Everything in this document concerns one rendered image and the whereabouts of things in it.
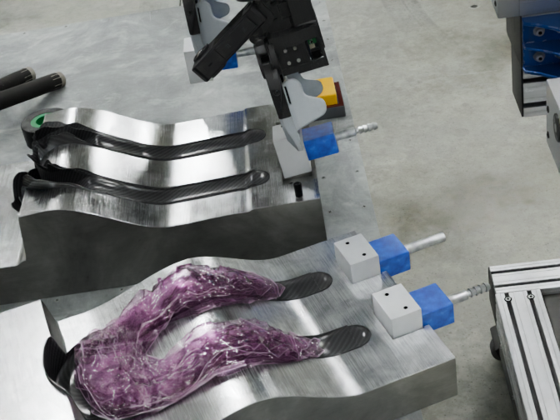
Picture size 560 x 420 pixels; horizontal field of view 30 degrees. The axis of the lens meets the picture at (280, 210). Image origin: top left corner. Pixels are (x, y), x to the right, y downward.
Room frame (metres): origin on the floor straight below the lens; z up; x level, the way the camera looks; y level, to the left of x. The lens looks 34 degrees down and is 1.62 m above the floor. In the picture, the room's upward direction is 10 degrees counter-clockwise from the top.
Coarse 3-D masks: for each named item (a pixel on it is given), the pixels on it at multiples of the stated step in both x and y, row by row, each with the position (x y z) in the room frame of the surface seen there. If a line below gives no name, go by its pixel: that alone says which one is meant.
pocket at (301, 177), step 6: (312, 162) 1.17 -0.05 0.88; (312, 168) 1.17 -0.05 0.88; (282, 174) 1.17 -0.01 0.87; (300, 174) 1.17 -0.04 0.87; (306, 174) 1.17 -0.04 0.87; (312, 174) 1.15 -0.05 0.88; (282, 180) 1.16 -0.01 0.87; (288, 180) 1.17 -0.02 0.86; (294, 180) 1.17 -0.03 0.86; (300, 180) 1.16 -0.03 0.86; (306, 180) 1.16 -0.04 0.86
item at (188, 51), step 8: (184, 40) 1.46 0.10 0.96; (184, 48) 1.43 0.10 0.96; (192, 48) 1.42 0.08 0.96; (248, 48) 1.43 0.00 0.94; (184, 56) 1.42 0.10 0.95; (192, 56) 1.42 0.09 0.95; (232, 56) 1.42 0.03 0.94; (240, 56) 1.43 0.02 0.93; (192, 64) 1.42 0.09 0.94; (232, 64) 1.42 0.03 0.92; (192, 72) 1.42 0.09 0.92; (192, 80) 1.42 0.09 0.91; (200, 80) 1.42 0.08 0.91
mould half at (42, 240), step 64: (128, 128) 1.31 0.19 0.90; (192, 128) 1.32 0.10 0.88; (256, 128) 1.27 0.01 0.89; (0, 192) 1.28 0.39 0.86; (64, 192) 1.13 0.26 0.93; (256, 192) 1.11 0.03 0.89; (0, 256) 1.12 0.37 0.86; (64, 256) 1.09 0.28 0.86; (128, 256) 1.09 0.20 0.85; (192, 256) 1.08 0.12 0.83; (256, 256) 1.08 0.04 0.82
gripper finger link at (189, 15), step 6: (186, 0) 1.39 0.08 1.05; (192, 0) 1.39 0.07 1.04; (186, 6) 1.39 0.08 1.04; (192, 6) 1.39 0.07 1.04; (186, 12) 1.39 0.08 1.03; (192, 12) 1.39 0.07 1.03; (186, 18) 1.39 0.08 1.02; (192, 18) 1.39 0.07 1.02; (192, 24) 1.39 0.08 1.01; (198, 24) 1.40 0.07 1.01; (192, 30) 1.39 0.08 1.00; (198, 30) 1.39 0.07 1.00
